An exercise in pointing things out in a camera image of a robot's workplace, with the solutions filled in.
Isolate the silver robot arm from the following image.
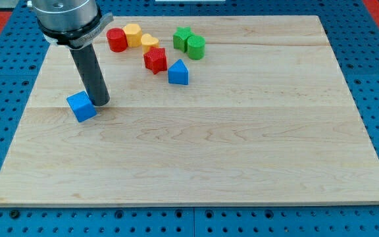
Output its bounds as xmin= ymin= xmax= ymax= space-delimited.
xmin=27 ymin=0 xmax=114 ymax=50

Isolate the blue triangle block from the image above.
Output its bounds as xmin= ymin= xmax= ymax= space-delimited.
xmin=168 ymin=59 xmax=189 ymax=85

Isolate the light wooden board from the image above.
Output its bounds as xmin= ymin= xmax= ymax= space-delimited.
xmin=0 ymin=15 xmax=379 ymax=207

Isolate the red star block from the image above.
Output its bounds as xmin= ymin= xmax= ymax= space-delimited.
xmin=143 ymin=47 xmax=168 ymax=74

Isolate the green cylinder block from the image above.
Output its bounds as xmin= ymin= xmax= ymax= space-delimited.
xmin=187 ymin=35 xmax=205 ymax=60

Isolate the green star block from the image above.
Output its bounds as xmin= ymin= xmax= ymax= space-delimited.
xmin=172 ymin=26 xmax=194 ymax=53

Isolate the yellow heart block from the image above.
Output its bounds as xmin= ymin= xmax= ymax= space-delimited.
xmin=141 ymin=34 xmax=159 ymax=54

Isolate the yellow hexagon block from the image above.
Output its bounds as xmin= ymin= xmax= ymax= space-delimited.
xmin=122 ymin=23 xmax=142 ymax=47

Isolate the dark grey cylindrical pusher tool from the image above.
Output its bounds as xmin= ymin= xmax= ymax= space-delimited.
xmin=70 ymin=44 xmax=110 ymax=107

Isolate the red cylinder block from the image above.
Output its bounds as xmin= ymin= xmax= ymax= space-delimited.
xmin=106 ymin=28 xmax=128 ymax=53

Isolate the blue cube block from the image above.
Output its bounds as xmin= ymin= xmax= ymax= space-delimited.
xmin=66 ymin=91 xmax=97 ymax=122

